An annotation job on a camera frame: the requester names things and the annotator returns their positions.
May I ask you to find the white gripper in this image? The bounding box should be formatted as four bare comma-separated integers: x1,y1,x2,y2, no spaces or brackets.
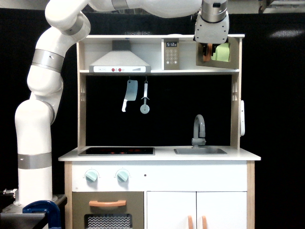
194,12,229,57

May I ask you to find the grey microwave door green window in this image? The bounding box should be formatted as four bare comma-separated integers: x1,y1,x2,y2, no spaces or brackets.
196,37,242,69

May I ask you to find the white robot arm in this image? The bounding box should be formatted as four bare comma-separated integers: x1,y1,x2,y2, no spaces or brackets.
15,0,229,206

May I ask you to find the right white cabinet door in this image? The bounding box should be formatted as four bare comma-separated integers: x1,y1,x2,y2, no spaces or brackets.
196,192,247,229

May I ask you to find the white cabinet door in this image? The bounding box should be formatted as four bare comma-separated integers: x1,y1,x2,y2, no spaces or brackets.
147,191,196,229
196,192,247,229

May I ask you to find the left white cabinet door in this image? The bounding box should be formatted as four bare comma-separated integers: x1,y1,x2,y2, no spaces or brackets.
147,191,196,229

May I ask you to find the grey lower oven door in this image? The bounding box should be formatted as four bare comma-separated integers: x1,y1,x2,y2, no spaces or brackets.
72,191,144,229

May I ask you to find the grey microwave keypad panel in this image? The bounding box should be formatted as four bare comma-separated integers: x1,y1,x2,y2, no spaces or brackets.
163,38,180,70

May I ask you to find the grey toy faucet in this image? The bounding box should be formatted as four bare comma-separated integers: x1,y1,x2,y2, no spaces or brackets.
192,114,206,148

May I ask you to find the white wooden toy kitchen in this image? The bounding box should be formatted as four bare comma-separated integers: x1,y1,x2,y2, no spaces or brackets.
60,34,260,229

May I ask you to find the white range hood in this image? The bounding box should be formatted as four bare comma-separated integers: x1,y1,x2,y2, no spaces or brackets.
89,40,151,73

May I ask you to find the toy pizza cutter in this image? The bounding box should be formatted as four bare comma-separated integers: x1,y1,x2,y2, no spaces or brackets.
140,82,150,114

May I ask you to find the white side-mounted toy phone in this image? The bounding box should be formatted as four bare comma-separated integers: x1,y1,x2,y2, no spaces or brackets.
240,100,245,136

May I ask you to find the toy cleaver knife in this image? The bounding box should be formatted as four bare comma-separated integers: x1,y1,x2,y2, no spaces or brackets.
122,80,138,112

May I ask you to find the grey toy sink basin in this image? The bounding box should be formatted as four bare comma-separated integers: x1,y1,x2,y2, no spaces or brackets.
174,148,227,155

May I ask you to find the black toy stovetop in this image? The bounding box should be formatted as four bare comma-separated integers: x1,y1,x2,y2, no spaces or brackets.
79,146,155,156

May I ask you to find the right mint stove knob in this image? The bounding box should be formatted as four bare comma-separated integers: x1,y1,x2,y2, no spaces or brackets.
116,169,130,182

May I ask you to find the mint stove knob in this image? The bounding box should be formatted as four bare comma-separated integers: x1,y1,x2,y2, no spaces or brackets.
85,169,99,183
116,169,130,182

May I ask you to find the left mint stove knob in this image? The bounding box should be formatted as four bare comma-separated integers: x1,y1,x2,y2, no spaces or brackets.
85,169,99,183

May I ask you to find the blue clamp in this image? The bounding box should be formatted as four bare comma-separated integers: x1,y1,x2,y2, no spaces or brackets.
22,200,61,229

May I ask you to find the right orange cabinet handle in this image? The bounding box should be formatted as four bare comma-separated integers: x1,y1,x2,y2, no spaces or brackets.
202,216,207,229

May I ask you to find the orange cabinet handle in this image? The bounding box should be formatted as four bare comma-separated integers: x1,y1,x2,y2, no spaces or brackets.
188,216,193,229
202,216,207,229

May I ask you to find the left orange cabinet handle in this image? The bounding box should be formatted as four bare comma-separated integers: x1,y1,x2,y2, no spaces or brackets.
188,216,193,229

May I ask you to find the orange lower oven handle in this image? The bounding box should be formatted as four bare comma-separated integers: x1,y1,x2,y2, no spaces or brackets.
89,200,127,208

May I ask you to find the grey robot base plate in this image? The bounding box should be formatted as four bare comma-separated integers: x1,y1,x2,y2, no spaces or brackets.
0,194,68,218

